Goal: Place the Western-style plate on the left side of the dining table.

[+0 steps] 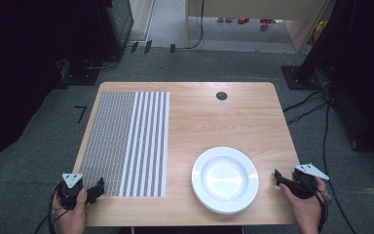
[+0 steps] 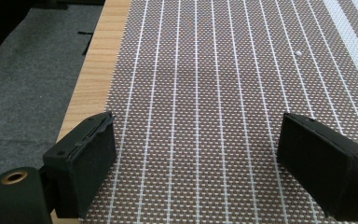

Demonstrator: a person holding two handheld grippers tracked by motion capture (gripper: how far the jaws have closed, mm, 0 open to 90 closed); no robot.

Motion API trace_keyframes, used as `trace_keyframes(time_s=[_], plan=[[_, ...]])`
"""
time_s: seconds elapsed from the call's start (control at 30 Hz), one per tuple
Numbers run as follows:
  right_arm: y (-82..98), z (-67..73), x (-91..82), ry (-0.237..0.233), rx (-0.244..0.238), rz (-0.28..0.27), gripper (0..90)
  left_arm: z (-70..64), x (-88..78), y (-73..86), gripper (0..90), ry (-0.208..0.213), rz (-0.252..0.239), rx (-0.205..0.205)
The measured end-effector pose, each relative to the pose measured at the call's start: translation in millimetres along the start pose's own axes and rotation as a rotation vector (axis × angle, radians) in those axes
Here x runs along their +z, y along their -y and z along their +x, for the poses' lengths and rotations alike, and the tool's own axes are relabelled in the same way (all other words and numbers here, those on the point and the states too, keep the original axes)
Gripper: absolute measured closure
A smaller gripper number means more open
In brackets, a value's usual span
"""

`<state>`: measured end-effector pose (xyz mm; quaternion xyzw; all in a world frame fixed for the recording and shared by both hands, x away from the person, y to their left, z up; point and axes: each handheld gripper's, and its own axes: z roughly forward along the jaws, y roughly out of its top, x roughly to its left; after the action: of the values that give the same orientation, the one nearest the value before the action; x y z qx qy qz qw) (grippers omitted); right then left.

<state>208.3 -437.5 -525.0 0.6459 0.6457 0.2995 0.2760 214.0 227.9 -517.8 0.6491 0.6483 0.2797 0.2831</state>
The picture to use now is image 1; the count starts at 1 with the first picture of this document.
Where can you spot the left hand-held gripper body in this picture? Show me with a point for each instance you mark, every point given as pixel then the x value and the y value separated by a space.
pixel 68 195

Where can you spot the grey striped woven placemat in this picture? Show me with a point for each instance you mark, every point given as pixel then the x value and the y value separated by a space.
pixel 123 143

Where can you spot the yellow object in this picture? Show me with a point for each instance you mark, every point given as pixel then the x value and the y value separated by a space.
pixel 319 31

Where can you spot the glass door cabinet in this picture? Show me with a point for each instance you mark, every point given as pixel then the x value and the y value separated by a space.
pixel 121 22

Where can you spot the black stand base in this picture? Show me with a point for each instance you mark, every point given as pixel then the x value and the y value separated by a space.
pixel 297 78
pixel 79 76

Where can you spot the person's right hand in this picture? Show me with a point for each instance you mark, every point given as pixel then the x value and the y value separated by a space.
pixel 305 211

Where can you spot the light wooden desk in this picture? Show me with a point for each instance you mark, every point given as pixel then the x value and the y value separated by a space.
pixel 259 8

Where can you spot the dark curtain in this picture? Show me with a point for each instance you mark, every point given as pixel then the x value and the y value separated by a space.
pixel 19 65
pixel 363 65

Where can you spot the person's left hand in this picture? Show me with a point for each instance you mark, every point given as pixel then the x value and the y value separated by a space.
pixel 73 217

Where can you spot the black floor tape strip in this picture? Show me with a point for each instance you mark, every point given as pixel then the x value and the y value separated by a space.
pixel 172 48
pixel 148 46
pixel 134 47

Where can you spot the white plate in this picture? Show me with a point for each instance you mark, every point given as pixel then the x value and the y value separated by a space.
pixel 222 212
pixel 224 177

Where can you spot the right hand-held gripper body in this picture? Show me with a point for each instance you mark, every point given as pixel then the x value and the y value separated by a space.
pixel 305 185

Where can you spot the red tool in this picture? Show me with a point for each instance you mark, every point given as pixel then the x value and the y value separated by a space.
pixel 265 23
pixel 243 20

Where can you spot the black angled floor tape mark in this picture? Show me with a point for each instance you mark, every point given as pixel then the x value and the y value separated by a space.
pixel 82 113

